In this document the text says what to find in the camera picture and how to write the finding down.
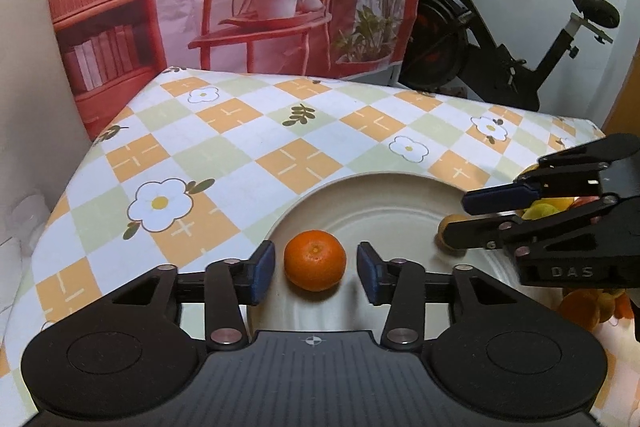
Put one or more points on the large yellow orange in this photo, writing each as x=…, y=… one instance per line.
x=582, y=309

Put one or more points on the beige round plate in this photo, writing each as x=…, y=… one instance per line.
x=400, y=217

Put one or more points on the small brown round fruit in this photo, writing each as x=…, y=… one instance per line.
x=450, y=224

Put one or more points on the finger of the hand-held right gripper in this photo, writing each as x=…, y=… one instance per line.
x=495, y=199
x=475, y=234

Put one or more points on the red apple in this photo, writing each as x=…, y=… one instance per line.
x=624, y=307

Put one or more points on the checked flower tablecloth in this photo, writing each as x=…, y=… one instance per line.
x=225, y=147

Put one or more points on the black exercise bike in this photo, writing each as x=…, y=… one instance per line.
x=480, y=37

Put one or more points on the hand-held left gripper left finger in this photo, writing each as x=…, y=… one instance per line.
x=262, y=272

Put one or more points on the orange mandarin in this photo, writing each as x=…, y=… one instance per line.
x=315, y=259

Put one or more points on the yellow lemon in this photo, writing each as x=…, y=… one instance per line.
x=542, y=209

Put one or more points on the white crumpled plastic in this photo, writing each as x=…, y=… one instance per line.
x=22, y=252

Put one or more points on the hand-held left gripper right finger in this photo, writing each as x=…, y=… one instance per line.
x=367, y=274

